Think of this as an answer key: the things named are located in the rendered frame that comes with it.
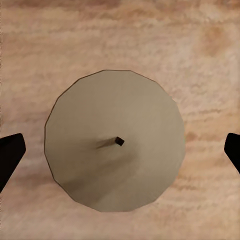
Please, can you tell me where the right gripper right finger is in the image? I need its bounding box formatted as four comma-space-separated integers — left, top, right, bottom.
223, 133, 240, 173

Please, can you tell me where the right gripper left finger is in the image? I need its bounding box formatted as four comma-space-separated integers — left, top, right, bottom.
0, 133, 26, 193

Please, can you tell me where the pillar candle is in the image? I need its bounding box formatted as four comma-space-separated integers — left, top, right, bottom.
44, 70, 186, 213

